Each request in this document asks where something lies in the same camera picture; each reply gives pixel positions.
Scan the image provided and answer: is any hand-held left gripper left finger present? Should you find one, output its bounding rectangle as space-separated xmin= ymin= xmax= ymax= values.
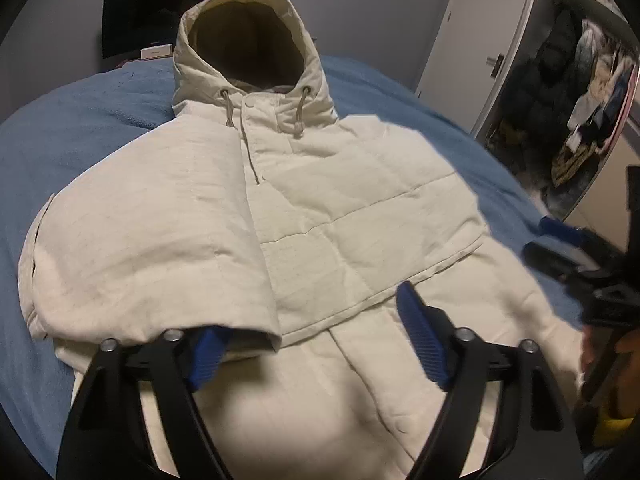
xmin=56 ymin=326 xmax=234 ymax=480

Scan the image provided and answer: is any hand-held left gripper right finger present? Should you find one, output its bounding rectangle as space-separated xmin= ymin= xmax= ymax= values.
xmin=394 ymin=281 xmax=584 ymax=480

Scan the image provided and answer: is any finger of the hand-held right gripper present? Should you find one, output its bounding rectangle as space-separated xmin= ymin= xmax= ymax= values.
xmin=522 ymin=242 xmax=581 ymax=282
xmin=540 ymin=216 xmax=601 ymax=250

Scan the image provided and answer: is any cream hooded puffer jacket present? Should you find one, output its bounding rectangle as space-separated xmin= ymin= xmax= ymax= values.
xmin=17 ymin=0 xmax=591 ymax=480

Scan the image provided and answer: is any row of hanging clothes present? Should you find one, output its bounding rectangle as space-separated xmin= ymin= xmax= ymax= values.
xmin=550 ymin=20 xmax=638 ymax=186

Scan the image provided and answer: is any person's right hand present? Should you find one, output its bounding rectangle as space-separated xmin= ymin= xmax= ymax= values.
xmin=580 ymin=332 xmax=640 ymax=406

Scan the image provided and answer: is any open white wardrobe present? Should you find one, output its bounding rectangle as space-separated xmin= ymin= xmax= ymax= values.
xmin=470 ymin=0 xmax=640 ymax=241

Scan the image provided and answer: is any black hanging puffer coat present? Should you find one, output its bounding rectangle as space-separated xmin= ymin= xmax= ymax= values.
xmin=495 ymin=5 xmax=583 ymax=161

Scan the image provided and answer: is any white door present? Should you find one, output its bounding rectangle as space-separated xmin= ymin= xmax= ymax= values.
xmin=414 ymin=0 xmax=538 ymax=136

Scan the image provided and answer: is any blue bed blanket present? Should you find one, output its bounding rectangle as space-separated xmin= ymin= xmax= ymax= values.
xmin=0 ymin=55 xmax=593 ymax=480

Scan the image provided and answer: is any black wall television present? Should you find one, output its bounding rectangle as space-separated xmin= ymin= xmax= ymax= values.
xmin=101 ymin=0 xmax=221 ymax=60

